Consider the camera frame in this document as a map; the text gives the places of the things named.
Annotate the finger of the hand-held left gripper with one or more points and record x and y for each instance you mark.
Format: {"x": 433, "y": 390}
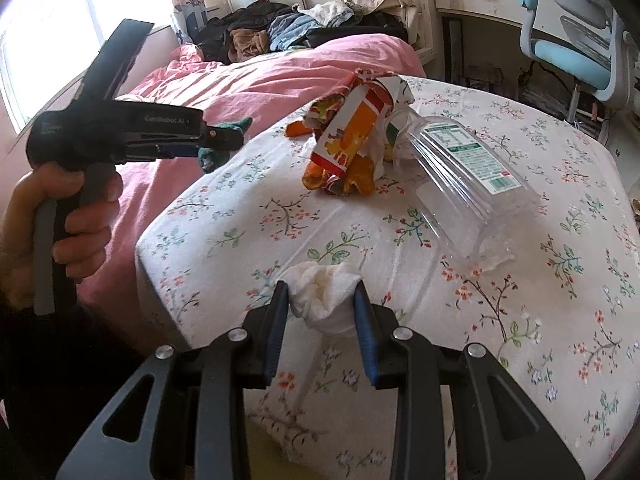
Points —
{"x": 177, "y": 151}
{"x": 220, "y": 135}

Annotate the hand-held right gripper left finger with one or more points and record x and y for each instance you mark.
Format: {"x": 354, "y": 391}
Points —
{"x": 276, "y": 330}

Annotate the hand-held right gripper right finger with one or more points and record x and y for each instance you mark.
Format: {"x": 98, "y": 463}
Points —
{"x": 365, "y": 335}

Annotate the white tissue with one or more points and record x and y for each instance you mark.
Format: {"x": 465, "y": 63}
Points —
{"x": 325, "y": 290}

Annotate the orange snack wrapper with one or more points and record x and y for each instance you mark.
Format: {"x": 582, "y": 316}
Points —
{"x": 350, "y": 130}

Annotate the clear plastic container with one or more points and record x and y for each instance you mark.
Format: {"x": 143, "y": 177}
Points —
{"x": 450, "y": 185}

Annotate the person's left forearm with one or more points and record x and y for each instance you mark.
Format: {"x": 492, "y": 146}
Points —
{"x": 12, "y": 292}

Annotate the person's left hand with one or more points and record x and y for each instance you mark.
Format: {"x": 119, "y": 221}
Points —
{"x": 87, "y": 230}

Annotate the pink blanket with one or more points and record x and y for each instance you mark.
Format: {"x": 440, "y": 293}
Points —
{"x": 210, "y": 90}

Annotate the brown cloth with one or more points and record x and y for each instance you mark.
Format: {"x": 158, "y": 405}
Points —
{"x": 247, "y": 42}

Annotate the colourful crumpled snack wrapper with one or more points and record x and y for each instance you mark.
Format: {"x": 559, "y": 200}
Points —
{"x": 327, "y": 107}

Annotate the black jacket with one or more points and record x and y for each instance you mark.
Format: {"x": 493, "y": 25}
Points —
{"x": 250, "y": 15}

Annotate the blue denim garment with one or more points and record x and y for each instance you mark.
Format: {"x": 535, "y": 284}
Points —
{"x": 292, "y": 30}

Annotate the floral curtain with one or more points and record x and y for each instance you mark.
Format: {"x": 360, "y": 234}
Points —
{"x": 187, "y": 5}

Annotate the floral bed sheet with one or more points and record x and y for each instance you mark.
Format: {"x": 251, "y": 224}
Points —
{"x": 500, "y": 335}

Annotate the white cloth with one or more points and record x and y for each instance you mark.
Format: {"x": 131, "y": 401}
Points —
{"x": 327, "y": 12}

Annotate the blue white desk chair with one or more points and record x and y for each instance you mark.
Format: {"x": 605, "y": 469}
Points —
{"x": 575, "y": 35}

